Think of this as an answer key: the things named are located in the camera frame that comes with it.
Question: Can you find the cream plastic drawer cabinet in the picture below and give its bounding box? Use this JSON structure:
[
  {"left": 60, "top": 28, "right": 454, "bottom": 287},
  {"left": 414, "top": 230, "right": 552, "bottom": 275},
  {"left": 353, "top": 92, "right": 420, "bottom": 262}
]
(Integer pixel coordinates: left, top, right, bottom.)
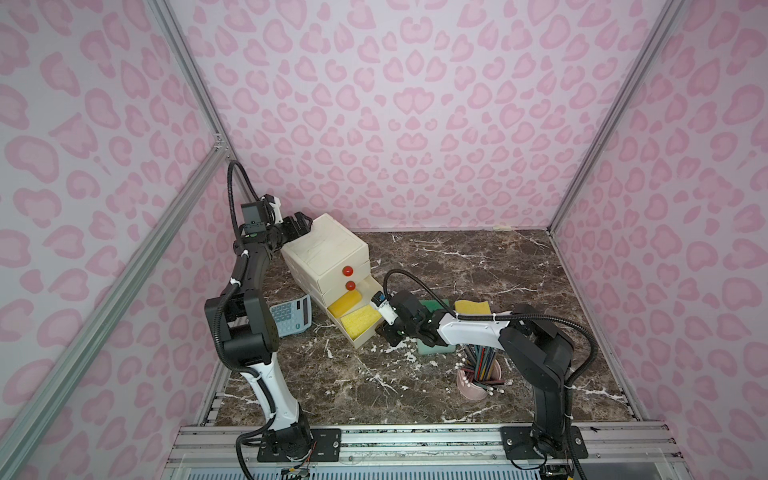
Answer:
[{"left": 281, "top": 213, "right": 370, "bottom": 307}]

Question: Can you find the yellow porous sponge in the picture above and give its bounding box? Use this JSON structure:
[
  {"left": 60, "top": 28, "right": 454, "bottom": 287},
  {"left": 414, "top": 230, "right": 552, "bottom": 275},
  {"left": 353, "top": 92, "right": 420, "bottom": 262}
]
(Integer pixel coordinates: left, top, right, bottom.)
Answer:
[
  {"left": 328, "top": 290, "right": 362, "bottom": 319},
  {"left": 341, "top": 305, "right": 381, "bottom": 340}
]

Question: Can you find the cream bottom drawer red knob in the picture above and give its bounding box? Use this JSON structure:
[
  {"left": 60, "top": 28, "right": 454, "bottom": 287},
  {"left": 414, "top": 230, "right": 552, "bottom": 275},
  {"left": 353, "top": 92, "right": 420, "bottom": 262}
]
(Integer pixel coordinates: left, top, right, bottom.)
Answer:
[{"left": 327, "top": 276, "right": 382, "bottom": 349}]

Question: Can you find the green sponge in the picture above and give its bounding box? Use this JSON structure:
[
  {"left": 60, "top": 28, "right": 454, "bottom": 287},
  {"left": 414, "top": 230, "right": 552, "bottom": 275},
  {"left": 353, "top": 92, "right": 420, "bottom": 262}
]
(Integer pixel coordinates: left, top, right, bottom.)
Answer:
[{"left": 420, "top": 300, "right": 453, "bottom": 318}]

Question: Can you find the light mint sponge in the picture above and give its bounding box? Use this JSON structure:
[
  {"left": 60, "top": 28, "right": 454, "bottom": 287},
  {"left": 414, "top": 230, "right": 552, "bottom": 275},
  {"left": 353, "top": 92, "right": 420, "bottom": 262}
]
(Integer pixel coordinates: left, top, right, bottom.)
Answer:
[{"left": 417, "top": 340, "right": 456, "bottom": 356}]

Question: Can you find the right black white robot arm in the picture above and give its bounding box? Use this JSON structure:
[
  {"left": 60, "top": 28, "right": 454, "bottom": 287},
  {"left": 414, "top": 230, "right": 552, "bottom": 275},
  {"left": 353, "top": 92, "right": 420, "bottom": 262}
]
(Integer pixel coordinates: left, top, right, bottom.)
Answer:
[{"left": 371, "top": 269, "right": 598, "bottom": 464}]

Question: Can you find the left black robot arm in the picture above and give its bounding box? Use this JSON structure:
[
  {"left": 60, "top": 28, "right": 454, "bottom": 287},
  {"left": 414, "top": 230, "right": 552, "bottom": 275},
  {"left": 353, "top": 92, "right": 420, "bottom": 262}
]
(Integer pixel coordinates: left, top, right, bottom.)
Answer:
[{"left": 204, "top": 161, "right": 314, "bottom": 474}]

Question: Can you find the bundle of coloured pencils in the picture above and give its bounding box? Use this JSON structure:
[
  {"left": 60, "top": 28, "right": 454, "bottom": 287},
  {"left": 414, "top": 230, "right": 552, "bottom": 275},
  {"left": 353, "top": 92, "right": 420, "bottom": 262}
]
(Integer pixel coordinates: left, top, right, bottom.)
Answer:
[{"left": 456, "top": 345, "right": 507, "bottom": 396}]

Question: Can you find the light blue calculator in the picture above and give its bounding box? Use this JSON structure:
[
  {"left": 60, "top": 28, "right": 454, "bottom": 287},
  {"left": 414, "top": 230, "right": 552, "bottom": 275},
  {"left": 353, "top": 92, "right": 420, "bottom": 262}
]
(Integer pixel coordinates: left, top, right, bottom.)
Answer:
[{"left": 270, "top": 295, "right": 313, "bottom": 338}]

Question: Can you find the pink pencil cup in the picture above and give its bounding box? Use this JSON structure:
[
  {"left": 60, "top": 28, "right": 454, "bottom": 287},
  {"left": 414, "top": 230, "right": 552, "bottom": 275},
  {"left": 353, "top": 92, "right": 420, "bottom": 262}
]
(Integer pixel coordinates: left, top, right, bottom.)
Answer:
[{"left": 456, "top": 363, "right": 504, "bottom": 402}]

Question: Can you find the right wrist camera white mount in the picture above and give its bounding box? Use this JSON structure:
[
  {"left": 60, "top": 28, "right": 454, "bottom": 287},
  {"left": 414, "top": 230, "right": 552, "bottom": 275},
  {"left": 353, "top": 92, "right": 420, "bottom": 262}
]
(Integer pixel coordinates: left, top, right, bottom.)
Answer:
[{"left": 370, "top": 291, "right": 398, "bottom": 326}]

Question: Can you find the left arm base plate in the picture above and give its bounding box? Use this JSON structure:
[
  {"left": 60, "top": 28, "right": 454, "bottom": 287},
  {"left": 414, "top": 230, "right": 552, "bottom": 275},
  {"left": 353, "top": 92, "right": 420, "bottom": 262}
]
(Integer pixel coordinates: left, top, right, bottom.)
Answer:
[{"left": 257, "top": 427, "right": 342, "bottom": 463}]

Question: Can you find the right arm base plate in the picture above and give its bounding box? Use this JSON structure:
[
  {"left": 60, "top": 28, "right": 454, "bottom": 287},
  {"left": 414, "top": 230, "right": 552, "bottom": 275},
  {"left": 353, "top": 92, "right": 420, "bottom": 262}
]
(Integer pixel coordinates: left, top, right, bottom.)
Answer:
[{"left": 499, "top": 425, "right": 589, "bottom": 463}]

